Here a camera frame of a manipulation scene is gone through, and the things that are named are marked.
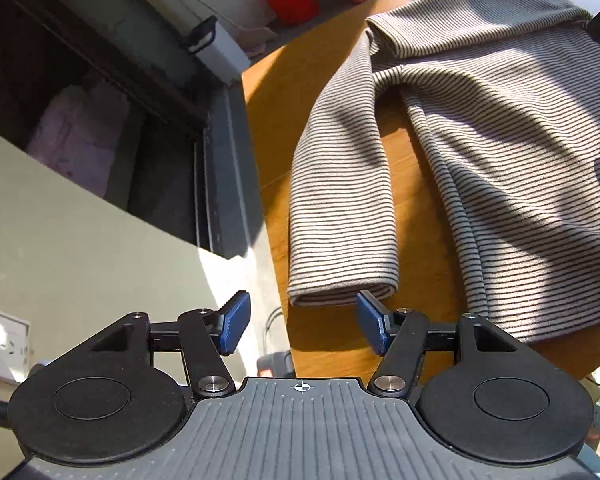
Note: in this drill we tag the black orange device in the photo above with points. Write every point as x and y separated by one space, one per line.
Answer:
276 365

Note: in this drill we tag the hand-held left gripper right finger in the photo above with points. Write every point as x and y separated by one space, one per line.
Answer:
372 321

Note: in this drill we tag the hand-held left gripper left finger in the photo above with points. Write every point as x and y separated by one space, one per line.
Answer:
235 321

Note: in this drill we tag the white wall socket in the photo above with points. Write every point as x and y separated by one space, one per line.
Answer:
0 345

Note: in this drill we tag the white long box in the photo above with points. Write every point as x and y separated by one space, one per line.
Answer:
225 57

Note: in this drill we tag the grey striped sweater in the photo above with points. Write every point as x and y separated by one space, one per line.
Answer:
505 135

